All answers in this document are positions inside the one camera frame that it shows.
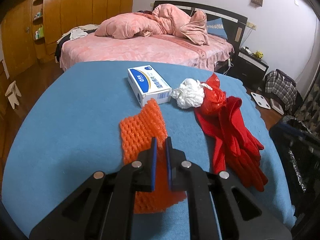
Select white bathroom scale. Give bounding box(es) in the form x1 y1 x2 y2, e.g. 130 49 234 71
251 92 271 109

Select clothes pile on bed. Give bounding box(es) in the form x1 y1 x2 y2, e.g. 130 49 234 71
55 24 99 58

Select blue pillow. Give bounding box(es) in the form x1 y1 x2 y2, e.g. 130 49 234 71
207 18 228 40

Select black trash bin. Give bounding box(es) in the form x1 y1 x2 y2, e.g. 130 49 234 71
269 115 319 239

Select red plastic bag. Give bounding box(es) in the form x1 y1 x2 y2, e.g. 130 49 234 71
200 73 226 116

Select red knit gloves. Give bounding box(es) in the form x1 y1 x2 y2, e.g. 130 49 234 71
194 95 269 192

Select book on floor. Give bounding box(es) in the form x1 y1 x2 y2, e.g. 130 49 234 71
270 99 284 115

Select plaid shirt on chair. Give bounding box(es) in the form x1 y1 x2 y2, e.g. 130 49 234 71
264 69 302 112

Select black headboard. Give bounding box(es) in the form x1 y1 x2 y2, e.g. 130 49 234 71
152 0 249 55

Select wooden wardrobe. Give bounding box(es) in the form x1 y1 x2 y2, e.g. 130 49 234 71
1 0 133 79

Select yellow plush toy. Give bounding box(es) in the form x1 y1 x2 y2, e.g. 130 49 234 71
253 51 264 60

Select white tissue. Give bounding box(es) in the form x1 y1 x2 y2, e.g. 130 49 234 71
170 78 213 109

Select black nightstand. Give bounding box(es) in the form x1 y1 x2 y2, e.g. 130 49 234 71
227 49 269 92

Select bed with pink sheet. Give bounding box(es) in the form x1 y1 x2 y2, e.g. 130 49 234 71
58 33 234 72

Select alcohol pads box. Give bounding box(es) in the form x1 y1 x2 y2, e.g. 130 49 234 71
127 65 172 107

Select dark patterned curtain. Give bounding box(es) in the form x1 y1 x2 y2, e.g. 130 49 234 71
295 70 320 138

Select pink duvet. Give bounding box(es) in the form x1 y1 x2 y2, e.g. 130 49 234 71
95 4 209 46

